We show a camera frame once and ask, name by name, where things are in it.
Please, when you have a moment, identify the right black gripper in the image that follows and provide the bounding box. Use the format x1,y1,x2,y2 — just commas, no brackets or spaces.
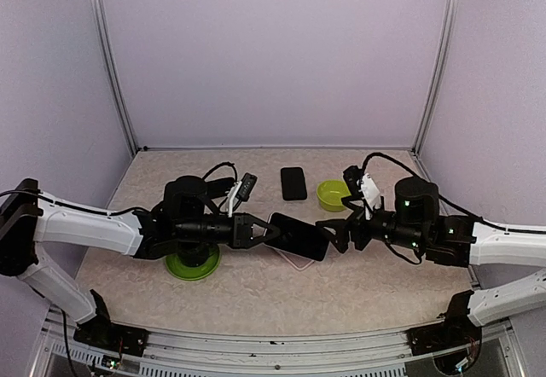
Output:
316,195,427,254

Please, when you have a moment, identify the black phone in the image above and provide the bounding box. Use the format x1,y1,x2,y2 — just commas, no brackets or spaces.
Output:
265,212,329,262

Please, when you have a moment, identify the pink phone case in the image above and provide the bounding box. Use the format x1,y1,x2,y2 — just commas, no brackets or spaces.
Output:
276,250,315,271

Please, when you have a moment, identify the black phone case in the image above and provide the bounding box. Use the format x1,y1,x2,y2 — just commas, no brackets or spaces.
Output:
205,177,237,200
281,166,308,201

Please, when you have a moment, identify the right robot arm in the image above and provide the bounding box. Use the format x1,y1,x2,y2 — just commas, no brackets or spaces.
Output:
316,175,545,346

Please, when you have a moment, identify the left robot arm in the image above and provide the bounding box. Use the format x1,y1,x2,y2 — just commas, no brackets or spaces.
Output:
1,176,281,347

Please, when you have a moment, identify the green bowl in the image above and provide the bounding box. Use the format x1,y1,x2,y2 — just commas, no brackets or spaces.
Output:
317,180,350,212

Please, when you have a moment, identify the dark green mug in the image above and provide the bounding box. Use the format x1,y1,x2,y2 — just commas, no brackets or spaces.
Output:
177,243,210,268

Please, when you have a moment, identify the green plate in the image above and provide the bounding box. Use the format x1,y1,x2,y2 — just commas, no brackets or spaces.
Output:
165,247,221,281

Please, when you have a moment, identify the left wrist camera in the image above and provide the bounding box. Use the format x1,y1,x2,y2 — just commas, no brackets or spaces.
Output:
226,172,258,218

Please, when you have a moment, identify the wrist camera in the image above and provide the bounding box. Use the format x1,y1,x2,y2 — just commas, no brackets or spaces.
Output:
226,172,258,218
343,165,383,211

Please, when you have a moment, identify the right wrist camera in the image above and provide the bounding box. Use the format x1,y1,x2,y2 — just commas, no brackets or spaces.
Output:
343,165,383,211

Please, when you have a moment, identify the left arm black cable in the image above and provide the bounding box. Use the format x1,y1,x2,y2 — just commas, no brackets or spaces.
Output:
200,161,238,182

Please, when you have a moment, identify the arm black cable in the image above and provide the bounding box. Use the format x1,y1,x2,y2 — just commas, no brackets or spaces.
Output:
361,152,427,182
200,161,238,182

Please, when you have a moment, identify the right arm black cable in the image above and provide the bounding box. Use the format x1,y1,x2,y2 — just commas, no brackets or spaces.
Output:
361,152,427,182

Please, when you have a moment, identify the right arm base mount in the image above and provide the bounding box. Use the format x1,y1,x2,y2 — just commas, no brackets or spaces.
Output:
407,291,482,356

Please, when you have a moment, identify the aluminium front rail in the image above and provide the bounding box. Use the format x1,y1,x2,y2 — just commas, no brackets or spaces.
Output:
24,307,528,376

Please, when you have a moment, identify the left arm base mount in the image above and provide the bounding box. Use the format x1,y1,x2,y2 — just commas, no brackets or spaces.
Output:
73,289,149,357

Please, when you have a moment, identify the right aluminium frame post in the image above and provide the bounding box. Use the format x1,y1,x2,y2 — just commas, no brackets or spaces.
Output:
412,0,459,157

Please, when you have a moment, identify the aluminium frame post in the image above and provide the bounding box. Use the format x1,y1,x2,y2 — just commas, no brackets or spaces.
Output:
412,0,459,157
90,0,139,157

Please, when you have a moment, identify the left aluminium frame post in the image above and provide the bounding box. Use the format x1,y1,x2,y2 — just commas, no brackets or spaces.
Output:
90,0,139,157

